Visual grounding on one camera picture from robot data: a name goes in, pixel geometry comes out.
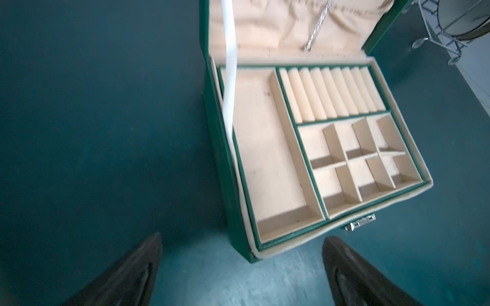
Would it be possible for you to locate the cream plate left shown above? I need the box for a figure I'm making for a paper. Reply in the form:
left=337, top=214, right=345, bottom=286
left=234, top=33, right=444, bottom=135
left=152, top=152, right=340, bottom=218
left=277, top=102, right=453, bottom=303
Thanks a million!
left=438, top=0, right=489, bottom=40

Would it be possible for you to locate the silver jewelry chain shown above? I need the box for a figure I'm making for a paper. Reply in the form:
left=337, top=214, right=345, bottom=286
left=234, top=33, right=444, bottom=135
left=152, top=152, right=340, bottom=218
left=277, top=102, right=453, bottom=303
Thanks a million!
left=304, top=0, right=334, bottom=52

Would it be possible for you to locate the green jewelry box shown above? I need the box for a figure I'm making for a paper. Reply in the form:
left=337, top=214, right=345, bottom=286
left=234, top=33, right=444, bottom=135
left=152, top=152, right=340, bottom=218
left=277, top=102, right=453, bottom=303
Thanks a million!
left=199, top=1, right=433, bottom=263

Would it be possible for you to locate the metal plate rack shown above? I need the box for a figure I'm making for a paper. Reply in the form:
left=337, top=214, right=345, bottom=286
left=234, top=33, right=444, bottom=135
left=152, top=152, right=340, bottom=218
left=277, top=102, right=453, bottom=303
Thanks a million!
left=411, top=1, right=489, bottom=66

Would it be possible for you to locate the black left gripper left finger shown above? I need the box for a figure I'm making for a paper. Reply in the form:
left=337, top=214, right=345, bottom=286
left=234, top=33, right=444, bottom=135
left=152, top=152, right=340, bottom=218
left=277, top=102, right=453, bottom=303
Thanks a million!
left=63, top=232, right=163, bottom=305

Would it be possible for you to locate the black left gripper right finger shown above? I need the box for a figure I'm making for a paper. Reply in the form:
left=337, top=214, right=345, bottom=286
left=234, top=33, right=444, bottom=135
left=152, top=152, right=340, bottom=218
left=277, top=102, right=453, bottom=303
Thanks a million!
left=322, top=236, right=421, bottom=305

